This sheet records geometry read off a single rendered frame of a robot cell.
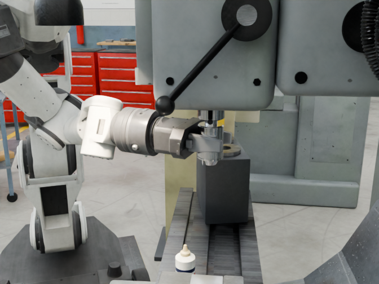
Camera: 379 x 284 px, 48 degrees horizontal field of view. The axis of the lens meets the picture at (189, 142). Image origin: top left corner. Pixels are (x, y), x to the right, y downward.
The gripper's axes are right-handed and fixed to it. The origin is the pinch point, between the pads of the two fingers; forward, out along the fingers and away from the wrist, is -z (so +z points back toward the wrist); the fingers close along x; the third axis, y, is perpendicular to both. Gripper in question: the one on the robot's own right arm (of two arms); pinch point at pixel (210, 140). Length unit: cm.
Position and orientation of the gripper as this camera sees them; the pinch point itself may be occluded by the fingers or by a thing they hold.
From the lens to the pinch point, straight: 77.5
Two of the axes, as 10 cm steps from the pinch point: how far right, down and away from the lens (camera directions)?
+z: -9.2, -1.2, 3.7
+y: -0.1, 9.6, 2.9
